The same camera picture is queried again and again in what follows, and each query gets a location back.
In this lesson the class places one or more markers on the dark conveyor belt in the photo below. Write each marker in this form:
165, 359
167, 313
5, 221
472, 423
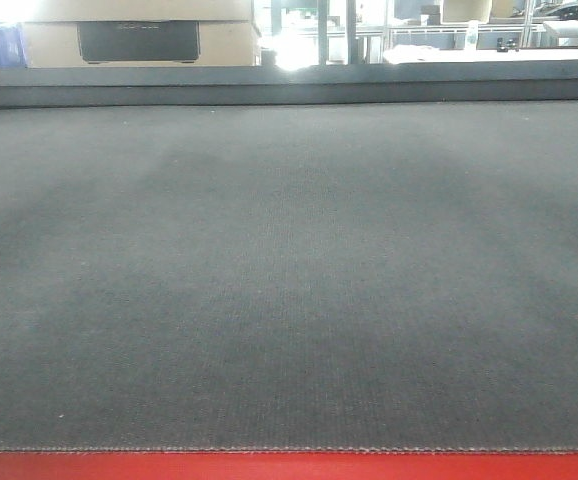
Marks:
377, 277

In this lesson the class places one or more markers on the red conveyor edge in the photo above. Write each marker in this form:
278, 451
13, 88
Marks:
258, 465

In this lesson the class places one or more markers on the cardboard box with print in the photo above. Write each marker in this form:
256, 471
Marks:
176, 33

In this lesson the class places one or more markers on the white background table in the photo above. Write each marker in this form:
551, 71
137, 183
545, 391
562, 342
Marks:
407, 54

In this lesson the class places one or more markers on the dark conveyor side frame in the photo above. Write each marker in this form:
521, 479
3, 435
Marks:
549, 80

